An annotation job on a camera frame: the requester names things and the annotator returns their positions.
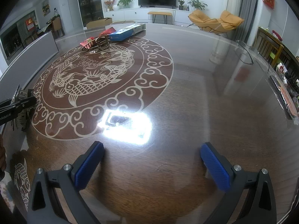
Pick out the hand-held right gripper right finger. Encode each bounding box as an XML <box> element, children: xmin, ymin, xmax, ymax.
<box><xmin>200</xmin><ymin>142</ymin><xmax>277</xmax><ymax>224</ymax></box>

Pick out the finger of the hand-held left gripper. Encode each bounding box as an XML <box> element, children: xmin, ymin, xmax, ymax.
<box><xmin>0</xmin><ymin>97</ymin><xmax>37</xmax><ymax>117</ymax></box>

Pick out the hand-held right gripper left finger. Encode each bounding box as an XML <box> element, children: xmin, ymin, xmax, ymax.
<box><xmin>27</xmin><ymin>141</ymin><xmax>105</xmax><ymax>224</ymax></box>

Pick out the silver toothed hair clip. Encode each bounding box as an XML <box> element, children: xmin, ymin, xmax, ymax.
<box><xmin>10</xmin><ymin>85</ymin><xmax>36</xmax><ymax>132</ymax></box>

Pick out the grey storage box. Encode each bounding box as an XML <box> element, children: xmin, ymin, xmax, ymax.
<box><xmin>0</xmin><ymin>31</ymin><xmax>59</xmax><ymax>99</ymax></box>

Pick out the brown patterned wooden desktop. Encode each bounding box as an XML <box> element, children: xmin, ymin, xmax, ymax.
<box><xmin>0</xmin><ymin>23</ymin><xmax>299</xmax><ymax>224</ymax></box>

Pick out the floral printed cloth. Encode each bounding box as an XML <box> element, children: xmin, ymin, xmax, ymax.
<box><xmin>0</xmin><ymin>176</ymin><xmax>17</xmax><ymax>215</ymax></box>

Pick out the wooden dining chair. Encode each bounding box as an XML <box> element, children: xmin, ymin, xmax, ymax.
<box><xmin>51</xmin><ymin>16</ymin><xmax>64</xmax><ymax>38</ymax></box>

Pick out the clear plastic packet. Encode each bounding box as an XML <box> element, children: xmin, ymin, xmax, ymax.
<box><xmin>267</xmin><ymin>74</ymin><xmax>299</xmax><ymax>126</ymax></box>

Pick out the brown cardboard box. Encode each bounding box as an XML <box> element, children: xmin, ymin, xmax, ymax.
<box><xmin>86</xmin><ymin>17</ymin><xmax>113</xmax><ymax>29</ymax></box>

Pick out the red packet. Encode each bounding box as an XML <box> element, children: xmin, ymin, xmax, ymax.
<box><xmin>80</xmin><ymin>27</ymin><xmax>117</xmax><ymax>49</ymax></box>

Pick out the clutter of small bottles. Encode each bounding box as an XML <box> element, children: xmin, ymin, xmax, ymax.
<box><xmin>276</xmin><ymin>60</ymin><xmax>299</xmax><ymax>103</ymax></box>

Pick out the dark glass display cabinet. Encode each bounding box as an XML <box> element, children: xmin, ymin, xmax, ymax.
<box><xmin>76</xmin><ymin>0</ymin><xmax>104</xmax><ymax>28</ymax></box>

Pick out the blue cardboard box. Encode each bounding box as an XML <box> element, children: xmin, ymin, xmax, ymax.
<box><xmin>109</xmin><ymin>23</ymin><xmax>147</xmax><ymax>42</ymax></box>

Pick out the vase with red flowers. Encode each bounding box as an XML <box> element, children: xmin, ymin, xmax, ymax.
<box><xmin>104</xmin><ymin>0</ymin><xmax>120</xmax><ymax>12</ymax></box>

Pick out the dark wooden chair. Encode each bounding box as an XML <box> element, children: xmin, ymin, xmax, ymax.
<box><xmin>253</xmin><ymin>27</ymin><xmax>285</xmax><ymax>69</ymax></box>

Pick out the green potted plant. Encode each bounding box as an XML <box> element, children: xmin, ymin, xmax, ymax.
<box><xmin>117</xmin><ymin>0</ymin><xmax>134</xmax><ymax>8</ymax></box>

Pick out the white television cabinet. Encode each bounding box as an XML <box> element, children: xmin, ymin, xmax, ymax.
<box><xmin>103</xmin><ymin>7</ymin><xmax>199</xmax><ymax>27</ymax></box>

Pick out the orange lounge chair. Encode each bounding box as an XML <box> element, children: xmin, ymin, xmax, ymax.
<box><xmin>188</xmin><ymin>10</ymin><xmax>245</xmax><ymax>34</ymax></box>

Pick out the grey curtain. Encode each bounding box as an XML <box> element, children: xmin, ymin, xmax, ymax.
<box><xmin>234</xmin><ymin>0</ymin><xmax>260</xmax><ymax>45</ymax></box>

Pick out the wooden bench with metal legs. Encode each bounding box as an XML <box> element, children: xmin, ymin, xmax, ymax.
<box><xmin>147</xmin><ymin>11</ymin><xmax>173</xmax><ymax>25</ymax></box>

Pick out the large leafy potted plant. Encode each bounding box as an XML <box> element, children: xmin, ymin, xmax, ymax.
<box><xmin>187</xmin><ymin>0</ymin><xmax>208</xmax><ymax>12</ymax></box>

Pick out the red wall poster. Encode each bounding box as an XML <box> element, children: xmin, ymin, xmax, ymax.
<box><xmin>25</xmin><ymin>17</ymin><xmax>36</xmax><ymax>31</ymax></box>

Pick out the framed wall painting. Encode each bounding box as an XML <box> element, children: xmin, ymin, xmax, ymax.
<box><xmin>41</xmin><ymin>0</ymin><xmax>51</xmax><ymax>17</ymax></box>

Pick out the black cable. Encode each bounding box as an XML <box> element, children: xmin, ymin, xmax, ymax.
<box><xmin>236</xmin><ymin>40</ymin><xmax>255</xmax><ymax>65</ymax></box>

